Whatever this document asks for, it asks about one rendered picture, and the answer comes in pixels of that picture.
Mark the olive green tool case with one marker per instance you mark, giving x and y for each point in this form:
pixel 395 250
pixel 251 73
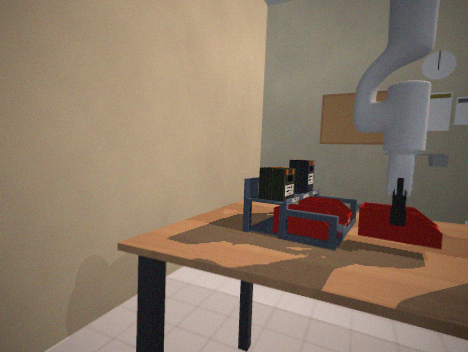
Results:
pixel 276 184

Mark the red bin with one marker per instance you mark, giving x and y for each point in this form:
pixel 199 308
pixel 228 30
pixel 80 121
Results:
pixel 330 207
pixel 301 226
pixel 418 230

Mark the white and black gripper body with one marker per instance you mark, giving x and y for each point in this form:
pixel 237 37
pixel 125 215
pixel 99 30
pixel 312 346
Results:
pixel 400 165

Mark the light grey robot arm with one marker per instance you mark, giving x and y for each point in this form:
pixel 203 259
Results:
pixel 403 116

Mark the dark grey tool case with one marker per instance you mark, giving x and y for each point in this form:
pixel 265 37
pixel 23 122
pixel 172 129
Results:
pixel 304 175

